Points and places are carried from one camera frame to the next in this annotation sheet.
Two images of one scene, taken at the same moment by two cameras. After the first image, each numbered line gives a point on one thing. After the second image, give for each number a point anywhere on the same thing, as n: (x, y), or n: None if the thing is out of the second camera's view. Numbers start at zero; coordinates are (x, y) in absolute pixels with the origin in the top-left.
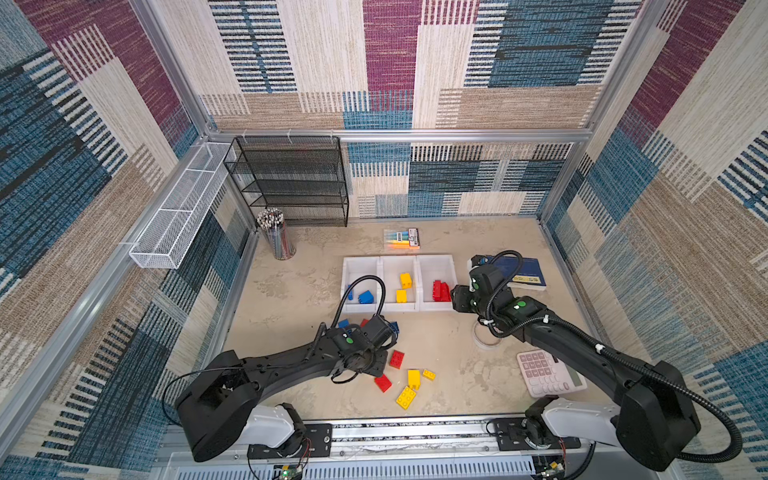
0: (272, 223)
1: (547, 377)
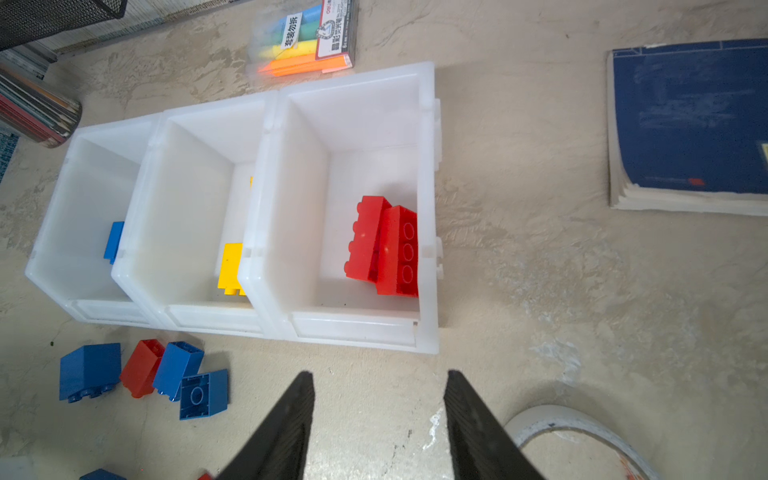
0: (35, 113)
1: None
